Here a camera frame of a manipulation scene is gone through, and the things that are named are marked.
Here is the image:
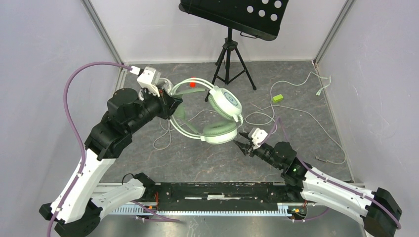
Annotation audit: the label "red small block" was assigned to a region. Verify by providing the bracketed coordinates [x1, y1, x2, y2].
[189, 77, 196, 88]

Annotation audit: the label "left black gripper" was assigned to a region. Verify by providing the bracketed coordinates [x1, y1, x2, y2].
[126, 83, 183, 135]

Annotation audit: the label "green small block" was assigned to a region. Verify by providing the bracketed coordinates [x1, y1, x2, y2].
[272, 94, 284, 103]

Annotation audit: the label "black music stand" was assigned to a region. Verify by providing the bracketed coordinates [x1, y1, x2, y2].
[178, 0, 289, 90]

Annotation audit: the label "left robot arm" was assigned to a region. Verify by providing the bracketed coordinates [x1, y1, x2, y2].
[39, 88, 182, 237]

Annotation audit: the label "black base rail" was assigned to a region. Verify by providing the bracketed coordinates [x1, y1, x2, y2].
[137, 182, 305, 211]

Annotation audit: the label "green headphone cable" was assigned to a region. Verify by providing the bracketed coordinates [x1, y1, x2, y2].
[244, 72, 347, 165]

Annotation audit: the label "white grey headphones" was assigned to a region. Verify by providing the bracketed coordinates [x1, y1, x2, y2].
[159, 78, 174, 94]

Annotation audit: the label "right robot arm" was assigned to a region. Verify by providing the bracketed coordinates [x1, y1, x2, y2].
[234, 132, 402, 237]

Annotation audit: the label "green headphones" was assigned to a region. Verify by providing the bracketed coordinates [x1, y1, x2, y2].
[168, 78, 244, 145]

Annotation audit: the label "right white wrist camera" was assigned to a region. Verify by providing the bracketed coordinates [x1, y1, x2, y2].
[249, 127, 268, 150]

